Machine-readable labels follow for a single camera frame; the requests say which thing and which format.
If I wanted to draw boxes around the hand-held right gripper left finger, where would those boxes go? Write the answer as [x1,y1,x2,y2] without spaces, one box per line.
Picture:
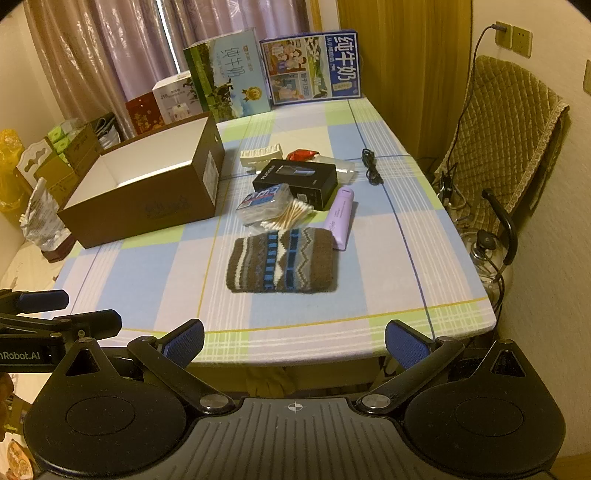
[55,320,236,415]

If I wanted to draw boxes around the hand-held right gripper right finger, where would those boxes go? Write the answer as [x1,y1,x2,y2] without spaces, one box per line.
[356,320,539,415]

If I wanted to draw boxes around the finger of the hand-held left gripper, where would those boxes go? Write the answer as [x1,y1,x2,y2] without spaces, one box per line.
[0,289,70,315]
[0,308,123,345]

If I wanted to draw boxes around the brown cardboard box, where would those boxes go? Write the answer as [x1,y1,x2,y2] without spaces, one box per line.
[56,114,226,250]

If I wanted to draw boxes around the brown patterned knitted sock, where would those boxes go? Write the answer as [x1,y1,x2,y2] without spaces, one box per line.
[225,228,339,294]

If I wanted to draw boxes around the purple bottle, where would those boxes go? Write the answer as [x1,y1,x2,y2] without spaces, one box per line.
[322,186,358,251]

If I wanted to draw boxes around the clear pack with blue label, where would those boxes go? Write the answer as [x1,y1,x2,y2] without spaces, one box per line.
[236,183,293,225]

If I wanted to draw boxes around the bag of cotton swabs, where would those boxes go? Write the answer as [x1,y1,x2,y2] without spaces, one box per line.
[261,199,315,230]

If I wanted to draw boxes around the black shaver box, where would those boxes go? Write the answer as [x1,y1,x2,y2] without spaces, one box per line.
[252,159,338,210]

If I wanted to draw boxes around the white plastic bag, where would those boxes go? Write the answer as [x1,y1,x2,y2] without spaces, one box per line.
[21,178,75,252]

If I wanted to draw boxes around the glass kettle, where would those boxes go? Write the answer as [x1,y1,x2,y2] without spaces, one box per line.
[462,189,518,301]

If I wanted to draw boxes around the cardboard box with white hanger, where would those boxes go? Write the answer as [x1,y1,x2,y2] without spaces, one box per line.
[16,138,77,204]

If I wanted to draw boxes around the yellow plastic bag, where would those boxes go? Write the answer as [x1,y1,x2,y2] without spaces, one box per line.
[0,129,26,213]

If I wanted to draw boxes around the small green boxes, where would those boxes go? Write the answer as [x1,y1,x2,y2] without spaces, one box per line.
[46,117,79,155]

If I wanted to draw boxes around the silver bag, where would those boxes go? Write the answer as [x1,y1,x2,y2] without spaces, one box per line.
[90,112,123,144]

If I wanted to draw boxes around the red gift box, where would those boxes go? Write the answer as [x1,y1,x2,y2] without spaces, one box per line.
[126,91,163,134]

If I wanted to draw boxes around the quilted chair cover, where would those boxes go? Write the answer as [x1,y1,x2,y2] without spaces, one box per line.
[434,55,571,232]

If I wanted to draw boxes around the white humidifier box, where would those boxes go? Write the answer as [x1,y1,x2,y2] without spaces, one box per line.
[152,71,208,125]

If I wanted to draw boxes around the curtain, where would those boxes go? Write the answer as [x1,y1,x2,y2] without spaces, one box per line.
[23,0,324,125]

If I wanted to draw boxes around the green milk carton box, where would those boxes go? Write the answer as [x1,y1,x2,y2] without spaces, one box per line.
[183,28,272,124]

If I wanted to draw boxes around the blue milk carton box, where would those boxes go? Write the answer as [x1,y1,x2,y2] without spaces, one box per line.
[259,31,362,108]

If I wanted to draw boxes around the bundle of cables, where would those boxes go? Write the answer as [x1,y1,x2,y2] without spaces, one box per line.
[431,157,467,217]

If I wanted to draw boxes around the black cable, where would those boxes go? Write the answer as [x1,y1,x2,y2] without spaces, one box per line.
[361,148,384,186]

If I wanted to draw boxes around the wall socket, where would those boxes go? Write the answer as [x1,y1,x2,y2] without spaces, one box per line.
[496,22,533,56]

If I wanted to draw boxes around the charger with cable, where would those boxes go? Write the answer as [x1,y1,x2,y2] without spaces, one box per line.
[455,21,509,153]

